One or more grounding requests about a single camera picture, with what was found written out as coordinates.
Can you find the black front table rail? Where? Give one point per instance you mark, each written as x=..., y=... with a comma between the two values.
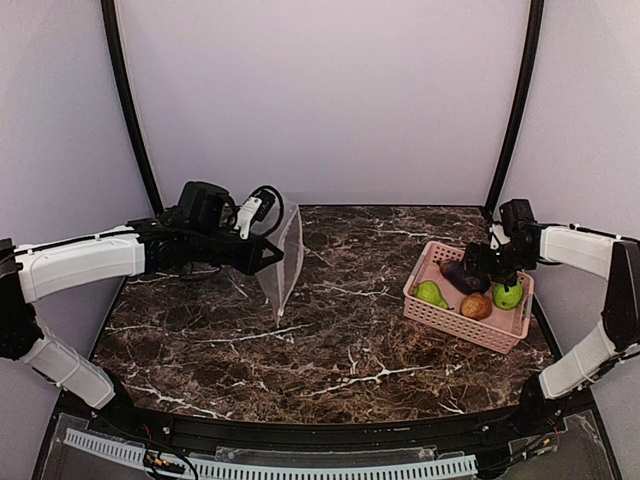
x=490, y=434

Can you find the black frame post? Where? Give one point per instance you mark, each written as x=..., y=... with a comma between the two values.
x=526, y=69
x=127, y=103

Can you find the right black frame post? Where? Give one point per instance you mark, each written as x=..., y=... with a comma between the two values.
x=526, y=69

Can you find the purple toy eggplant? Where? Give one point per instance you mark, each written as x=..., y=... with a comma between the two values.
x=465, y=281

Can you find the pink plastic basket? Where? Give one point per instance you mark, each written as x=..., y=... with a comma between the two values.
x=497, y=319

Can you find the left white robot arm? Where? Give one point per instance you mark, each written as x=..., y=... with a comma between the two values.
x=205, y=226

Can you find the brown toy potato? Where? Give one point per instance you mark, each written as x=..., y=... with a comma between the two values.
x=476, y=306

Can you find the white slotted cable duct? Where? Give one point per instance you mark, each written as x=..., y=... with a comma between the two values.
x=235, y=463

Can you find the left black frame post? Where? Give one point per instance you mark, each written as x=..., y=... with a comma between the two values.
x=127, y=103

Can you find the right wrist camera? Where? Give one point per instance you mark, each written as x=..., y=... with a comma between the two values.
x=497, y=236

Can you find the green toy guava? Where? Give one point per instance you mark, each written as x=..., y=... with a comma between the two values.
x=507, y=297

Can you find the clear dotted zip bag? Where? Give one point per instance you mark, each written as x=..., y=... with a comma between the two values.
x=278, y=280

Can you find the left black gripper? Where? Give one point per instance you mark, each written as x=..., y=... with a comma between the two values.
x=241, y=253

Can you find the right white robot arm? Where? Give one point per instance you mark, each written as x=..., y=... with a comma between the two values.
x=605, y=282

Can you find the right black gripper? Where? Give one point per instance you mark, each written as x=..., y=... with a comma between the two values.
x=493, y=261

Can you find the green toy pear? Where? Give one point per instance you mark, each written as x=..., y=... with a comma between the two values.
x=429, y=292

